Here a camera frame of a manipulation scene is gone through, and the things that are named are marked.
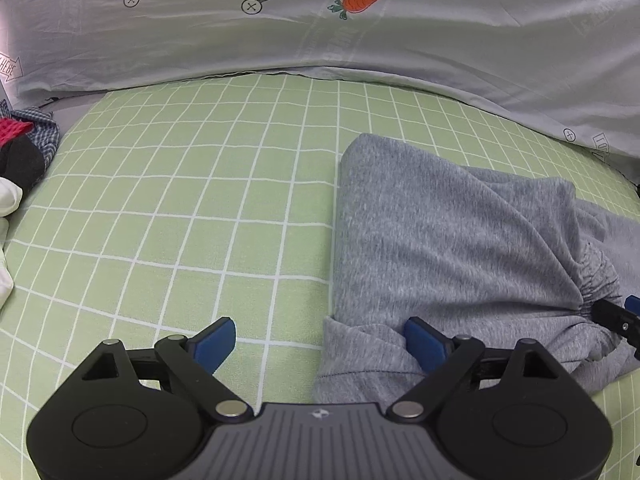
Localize red garment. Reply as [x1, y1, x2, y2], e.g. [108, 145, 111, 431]
[0, 117, 33, 143]

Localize green checked bed sheet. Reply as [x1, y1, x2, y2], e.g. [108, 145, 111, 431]
[0, 72, 640, 480]

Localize grey mattress cover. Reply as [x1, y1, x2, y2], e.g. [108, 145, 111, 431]
[30, 91, 108, 131]

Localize plaid shirt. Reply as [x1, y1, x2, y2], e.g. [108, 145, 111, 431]
[0, 99, 61, 171]

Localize grey carrot-printed quilt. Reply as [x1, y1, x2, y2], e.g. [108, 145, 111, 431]
[0, 0, 640, 186]

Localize grey pants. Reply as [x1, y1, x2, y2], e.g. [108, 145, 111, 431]
[312, 133, 640, 403]

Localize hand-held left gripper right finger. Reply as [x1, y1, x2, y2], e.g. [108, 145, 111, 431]
[389, 316, 558, 422]

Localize black garment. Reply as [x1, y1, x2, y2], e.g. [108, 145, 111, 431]
[0, 136, 46, 188]

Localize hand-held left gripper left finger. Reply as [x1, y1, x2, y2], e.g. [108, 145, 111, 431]
[80, 316, 249, 421]

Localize white garment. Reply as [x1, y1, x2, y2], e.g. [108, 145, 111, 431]
[0, 177, 23, 306]

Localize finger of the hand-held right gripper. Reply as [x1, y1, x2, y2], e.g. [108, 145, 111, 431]
[592, 296, 640, 361]

